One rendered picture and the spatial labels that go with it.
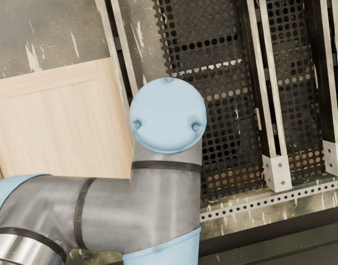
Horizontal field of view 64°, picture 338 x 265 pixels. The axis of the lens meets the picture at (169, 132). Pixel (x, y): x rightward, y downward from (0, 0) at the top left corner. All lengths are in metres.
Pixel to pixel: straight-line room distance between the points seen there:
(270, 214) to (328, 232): 0.84
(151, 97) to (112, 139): 0.69
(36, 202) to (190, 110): 0.17
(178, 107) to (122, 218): 0.12
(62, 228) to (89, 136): 0.67
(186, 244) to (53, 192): 0.14
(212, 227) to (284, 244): 0.81
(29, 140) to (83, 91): 0.24
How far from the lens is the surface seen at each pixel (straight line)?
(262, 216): 1.08
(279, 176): 1.02
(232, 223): 1.05
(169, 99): 0.26
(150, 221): 0.26
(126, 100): 0.86
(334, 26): 1.08
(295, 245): 1.80
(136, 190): 0.27
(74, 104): 0.94
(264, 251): 1.75
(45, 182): 0.32
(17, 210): 0.30
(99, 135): 0.94
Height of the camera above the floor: 1.81
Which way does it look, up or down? 49 degrees down
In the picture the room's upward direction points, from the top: 8 degrees counter-clockwise
